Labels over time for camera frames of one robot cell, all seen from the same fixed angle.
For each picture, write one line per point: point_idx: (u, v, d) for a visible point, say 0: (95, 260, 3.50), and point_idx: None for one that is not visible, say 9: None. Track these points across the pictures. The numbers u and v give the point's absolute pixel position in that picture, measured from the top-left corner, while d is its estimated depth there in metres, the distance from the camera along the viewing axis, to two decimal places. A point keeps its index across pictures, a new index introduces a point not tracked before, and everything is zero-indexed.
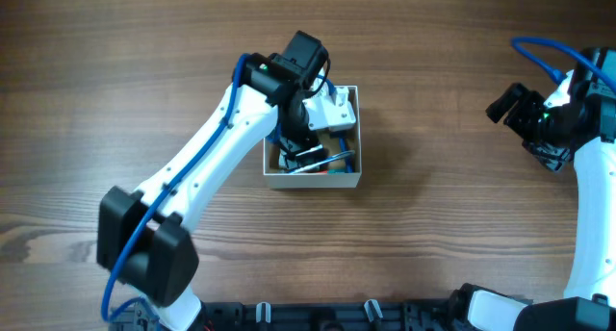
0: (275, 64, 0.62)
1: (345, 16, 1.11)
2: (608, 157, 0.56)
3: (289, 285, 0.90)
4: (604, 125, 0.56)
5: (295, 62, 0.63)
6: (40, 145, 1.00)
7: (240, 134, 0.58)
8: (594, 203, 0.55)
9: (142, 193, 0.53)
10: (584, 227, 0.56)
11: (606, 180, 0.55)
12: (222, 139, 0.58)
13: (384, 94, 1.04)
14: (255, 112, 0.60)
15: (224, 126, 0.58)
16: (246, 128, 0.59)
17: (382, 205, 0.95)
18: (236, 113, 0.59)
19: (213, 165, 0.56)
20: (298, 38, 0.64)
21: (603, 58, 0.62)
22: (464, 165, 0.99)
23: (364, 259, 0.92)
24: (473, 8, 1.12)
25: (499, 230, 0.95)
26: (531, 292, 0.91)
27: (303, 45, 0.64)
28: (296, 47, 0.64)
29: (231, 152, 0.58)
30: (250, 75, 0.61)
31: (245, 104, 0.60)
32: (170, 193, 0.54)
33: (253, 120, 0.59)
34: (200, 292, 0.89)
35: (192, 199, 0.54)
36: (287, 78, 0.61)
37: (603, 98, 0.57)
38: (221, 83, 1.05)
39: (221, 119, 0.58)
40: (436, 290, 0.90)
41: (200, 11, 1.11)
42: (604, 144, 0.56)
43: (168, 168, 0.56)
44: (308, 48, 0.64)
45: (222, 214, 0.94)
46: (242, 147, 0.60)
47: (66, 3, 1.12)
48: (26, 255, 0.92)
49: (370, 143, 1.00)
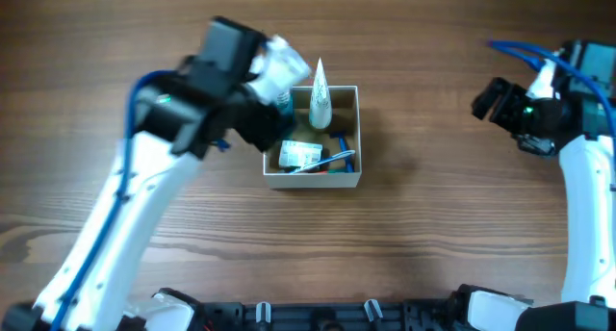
0: (183, 87, 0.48)
1: (345, 16, 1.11)
2: (593, 155, 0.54)
3: (289, 285, 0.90)
4: (586, 123, 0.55)
5: (214, 68, 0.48)
6: (41, 145, 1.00)
7: (144, 201, 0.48)
8: (582, 203, 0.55)
9: (42, 309, 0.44)
10: (576, 227, 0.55)
11: (594, 179, 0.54)
12: (123, 214, 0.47)
13: (384, 95, 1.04)
14: (158, 168, 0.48)
15: (119, 199, 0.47)
16: (152, 190, 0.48)
17: (382, 205, 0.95)
18: (134, 176, 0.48)
19: (118, 250, 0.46)
20: (217, 28, 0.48)
21: (584, 51, 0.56)
22: (464, 165, 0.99)
23: (364, 260, 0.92)
24: (473, 8, 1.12)
25: (499, 230, 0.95)
26: (531, 292, 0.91)
27: (225, 37, 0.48)
28: (217, 43, 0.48)
29: (137, 226, 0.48)
30: (146, 115, 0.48)
31: (144, 161, 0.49)
32: (72, 304, 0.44)
33: (157, 180, 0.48)
34: (200, 292, 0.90)
35: (99, 303, 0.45)
36: (208, 89, 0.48)
37: (583, 95, 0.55)
38: None
39: (116, 192, 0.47)
40: (437, 290, 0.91)
41: (200, 11, 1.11)
42: (589, 141, 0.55)
43: (66, 268, 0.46)
44: (233, 38, 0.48)
45: (222, 215, 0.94)
46: (150, 214, 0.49)
47: (66, 3, 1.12)
48: (26, 255, 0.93)
49: (370, 143, 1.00)
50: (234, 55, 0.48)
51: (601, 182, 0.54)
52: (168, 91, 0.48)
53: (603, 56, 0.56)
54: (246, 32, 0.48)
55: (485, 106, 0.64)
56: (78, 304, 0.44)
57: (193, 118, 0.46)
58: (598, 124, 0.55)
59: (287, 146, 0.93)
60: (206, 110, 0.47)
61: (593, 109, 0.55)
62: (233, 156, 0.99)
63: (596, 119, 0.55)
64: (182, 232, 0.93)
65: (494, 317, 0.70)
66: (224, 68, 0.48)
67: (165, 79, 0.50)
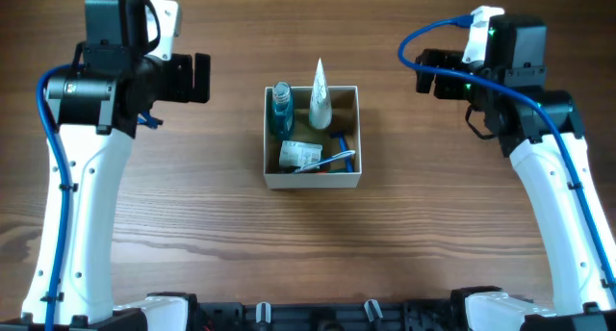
0: (86, 73, 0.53)
1: (345, 16, 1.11)
2: (544, 157, 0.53)
3: (289, 285, 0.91)
4: (527, 129, 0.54)
5: (108, 42, 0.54)
6: (40, 145, 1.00)
7: (91, 187, 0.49)
8: (547, 208, 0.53)
9: (31, 316, 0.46)
10: (548, 231, 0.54)
11: (550, 181, 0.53)
12: (73, 207, 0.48)
13: (384, 95, 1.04)
14: (92, 153, 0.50)
15: (67, 190, 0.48)
16: (95, 174, 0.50)
17: (381, 205, 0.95)
18: (73, 165, 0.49)
19: (83, 241, 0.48)
20: (90, 10, 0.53)
21: (513, 38, 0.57)
22: (464, 165, 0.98)
23: (364, 260, 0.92)
24: (473, 7, 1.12)
25: (499, 230, 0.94)
26: (530, 292, 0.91)
27: (103, 15, 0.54)
28: (93, 23, 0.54)
29: (92, 210, 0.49)
30: (59, 112, 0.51)
31: (77, 148, 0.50)
32: (58, 300, 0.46)
33: (97, 163, 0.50)
34: (201, 292, 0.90)
35: (85, 290, 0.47)
36: (113, 67, 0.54)
37: (515, 101, 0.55)
38: (220, 84, 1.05)
39: (62, 185, 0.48)
40: (436, 290, 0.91)
41: (199, 10, 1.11)
42: (536, 144, 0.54)
43: (39, 273, 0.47)
44: (108, 12, 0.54)
45: (222, 215, 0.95)
46: (104, 194, 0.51)
47: (65, 3, 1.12)
48: (26, 255, 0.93)
49: (370, 143, 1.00)
50: (108, 36, 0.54)
51: (557, 183, 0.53)
52: (71, 78, 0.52)
53: (529, 38, 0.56)
54: (112, 6, 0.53)
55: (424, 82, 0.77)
56: (64, 298, 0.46)
57: (107, 91, 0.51)
58: (536, 126, 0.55)
59: (287, 146, 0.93)
60: (113, 81, 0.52)
61: (529, 113, 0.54)
62: (233, 157, 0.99)
63: (532, 124, 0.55)
64: (183, 232, 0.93)
65: (493, 323, 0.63)
66: (117, 44, 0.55)
67: (63, 70, 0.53)
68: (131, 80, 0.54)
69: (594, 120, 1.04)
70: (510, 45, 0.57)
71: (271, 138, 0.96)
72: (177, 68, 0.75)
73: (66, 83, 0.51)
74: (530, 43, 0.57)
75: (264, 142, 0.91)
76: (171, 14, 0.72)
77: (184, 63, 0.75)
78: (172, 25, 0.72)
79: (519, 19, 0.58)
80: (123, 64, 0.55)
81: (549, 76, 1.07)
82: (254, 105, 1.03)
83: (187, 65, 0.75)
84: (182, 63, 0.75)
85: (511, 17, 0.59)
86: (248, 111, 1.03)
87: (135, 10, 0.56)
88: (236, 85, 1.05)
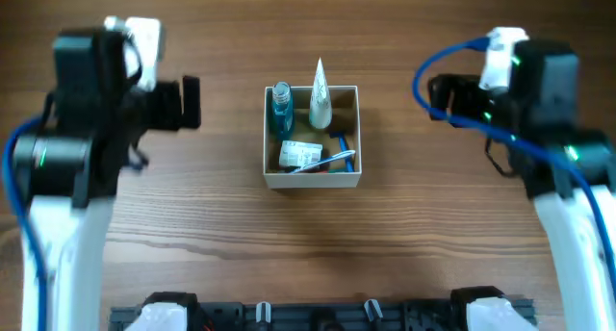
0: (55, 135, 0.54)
1: (345, 16, 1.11)
2: (577, 221, 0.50)
3: (289, 285, 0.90)
4: (561, 180, 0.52)
5: (80, 91, 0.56)
6: None
7: (70, 275, 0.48)
8: (573, 273, 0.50)
9: None
10: (570, 297, 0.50)
11: (582, 249, 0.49)
12: (54, 298, 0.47)
13: (384, 95, 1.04)
14: (64, 236, 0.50)
15: (45, 283, 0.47)
16: (73, 264, 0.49)
17: (381, 205, 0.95)
18: (49, 249, 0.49)
19: (66, 322, 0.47)
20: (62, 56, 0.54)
21: (544, 70, 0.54)
22: (463, 165, 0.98)
23: (364, 260, 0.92)
24: (472, 8, 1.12)
25: (499, 230, 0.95)
26: (529, 292, 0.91)
27: (74, 60, 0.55)
28: (68, 69, 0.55)
29: (73, 290, 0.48)
30: (32, 182, 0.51)
31: (50, 233, 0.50)
32: None
33: (71, 245, 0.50)
34: (201, 292, 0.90)
35: None
36: (87, 120, 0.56)
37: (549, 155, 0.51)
38: (221, 84, 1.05)
39: (38, 277, 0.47)
40: (436, 290, 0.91)
41: (200, 10, 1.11)
42: (569, 204, 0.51)
43: None
44: (81, 56, 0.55)
45: (222, 215, 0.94)
46: (85, 274, 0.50)
47: (66, 3, 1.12)
48: None
49: (369, 143, 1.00)
50: (82, 82, 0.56)
51: (588, 251, 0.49)
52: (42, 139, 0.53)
53: (560, 72, 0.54)
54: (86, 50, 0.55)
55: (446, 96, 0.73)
56: None
57: (80, 153, 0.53)
58: (566, 181, 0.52)
59: (286, 146, 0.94)
60: (87, 141, 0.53)
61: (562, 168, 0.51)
62: (233, 157, 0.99)
63: (562, 180, 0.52)
64: (183, 232, 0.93)
65: None
66: (90, 94, 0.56)
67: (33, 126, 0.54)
68: (105, 140, 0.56)
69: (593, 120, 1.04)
70: (538, 79, 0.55)
71: (271, 137, 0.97)
72: (164, 98, 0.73)
73: (37, 147, 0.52)
74: (564, 81, 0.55)
75: (264, 142, 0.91)
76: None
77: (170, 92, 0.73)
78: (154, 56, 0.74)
79: (547, 49, 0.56)
80: (97, 116, 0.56)
81: None
82: (254, 105, 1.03)
83: (172, 93, 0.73)
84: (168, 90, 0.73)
85: (536, 44, 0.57)
86: (248, 110, 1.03)
87: (109, 50, 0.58)
88: (236, 85, 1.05)
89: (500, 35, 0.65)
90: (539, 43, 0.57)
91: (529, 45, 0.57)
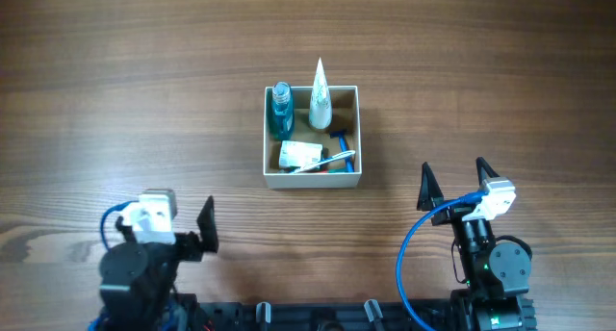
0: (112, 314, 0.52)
1: (345, 16, 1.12)
2: (484, 318, 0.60)
3: (289, 285, 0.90)
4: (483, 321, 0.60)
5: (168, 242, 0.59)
6: (40, 144, 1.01)
7: None
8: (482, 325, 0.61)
9: None
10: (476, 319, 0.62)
11: (486, 323, 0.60)
12: None
13: (384, 95, 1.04)
14: None
15: None
16: None
17: (381, 204, 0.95)
18: None
19: None
20: (104, 271, 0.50)
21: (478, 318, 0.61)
22: (464, 165, 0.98)
23: (364, 259, 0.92)
24: (472, 8, 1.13)
25: (498, 230, 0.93)
26: (531, 292, 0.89)
27: (108, 279, 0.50)
28: (113, 308, 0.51)
29: None
30: None
31: None
32: None
33: None
34: (200, 292, 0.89)
35: None
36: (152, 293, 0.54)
37: None
38: (220, 83, 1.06)
39: None
40: (436, 289, 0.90)
41: (198, 10, 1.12)
42: (483, 321, 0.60)
43: None
44: (121, 279, 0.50)
45: (222, 214, 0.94)
46: None
47: (69, 4, 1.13)
48: (26, 255, 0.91)
49: (369, 143, 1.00)
50: (127, 269, 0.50)
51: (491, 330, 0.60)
52: None
53: (501, 320, 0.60)
54: (128, 278, 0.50)
55: (424, 203, 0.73)
56: None
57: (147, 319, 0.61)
58: None
59: (286, 146, 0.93)
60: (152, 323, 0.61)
61: None
62: (233, 156, 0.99)
63: None
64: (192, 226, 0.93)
65: None
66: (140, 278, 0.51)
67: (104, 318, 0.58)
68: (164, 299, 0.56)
69: (597, 118, 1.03)
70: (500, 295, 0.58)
71: (271, 137, 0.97)
72: (183, 246, 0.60)
73: None
74: (501, 318, 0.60)
75: (264, 141, 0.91)
76: (166, 214, 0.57)
77: (200, 225, 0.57)
78: (168, 222, 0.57)
79: (498, 306, 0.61)
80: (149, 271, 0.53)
81: (548, 76, 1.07)
82: (254, 105, 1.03)
83: (194, 241, 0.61)
84: (208, 228, 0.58)
85: (501, 301, 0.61)
86: (248, 111, 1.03)
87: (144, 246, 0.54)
88: (236, 85, 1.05)
89: (485, 198, 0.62)
90: (508, 257, 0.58)
91: (499, 302, 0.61)
